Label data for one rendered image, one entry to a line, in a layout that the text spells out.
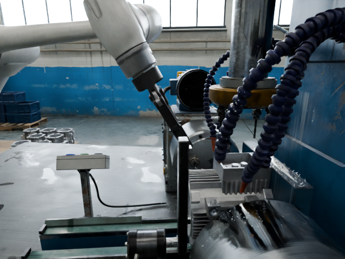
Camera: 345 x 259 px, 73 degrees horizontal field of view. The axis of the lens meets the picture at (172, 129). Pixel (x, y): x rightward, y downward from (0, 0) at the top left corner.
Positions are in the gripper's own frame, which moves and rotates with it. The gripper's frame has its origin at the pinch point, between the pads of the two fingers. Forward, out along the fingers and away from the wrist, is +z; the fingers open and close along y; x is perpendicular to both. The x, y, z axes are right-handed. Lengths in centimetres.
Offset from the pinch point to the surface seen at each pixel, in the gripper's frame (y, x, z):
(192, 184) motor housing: -9.7, 2.8, 8.8
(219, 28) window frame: 541, -167, -18
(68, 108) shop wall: 608, 291, -44
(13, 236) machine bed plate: 10, 70, 5
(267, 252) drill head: -38.0, -5.1, 6.2
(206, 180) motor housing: -8.7, -0.4, 10.3
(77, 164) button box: 14.6, 37.5, -5.1
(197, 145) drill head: 14.8, -1.9, 10.2
